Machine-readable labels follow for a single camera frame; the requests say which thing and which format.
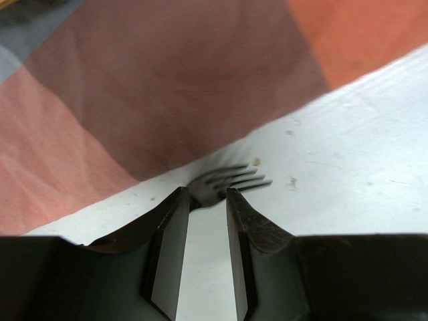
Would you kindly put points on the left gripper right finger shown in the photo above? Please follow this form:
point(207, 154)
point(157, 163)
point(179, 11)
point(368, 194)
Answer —
point(266, 277)

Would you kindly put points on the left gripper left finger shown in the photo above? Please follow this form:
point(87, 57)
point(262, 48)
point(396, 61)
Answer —
point(144, 259)

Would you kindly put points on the black fork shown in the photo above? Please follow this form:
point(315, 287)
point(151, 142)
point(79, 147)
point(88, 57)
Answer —
point(210, 188)

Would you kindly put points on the checkered cloth placemat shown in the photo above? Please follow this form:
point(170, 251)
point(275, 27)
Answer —
point(97, 96)

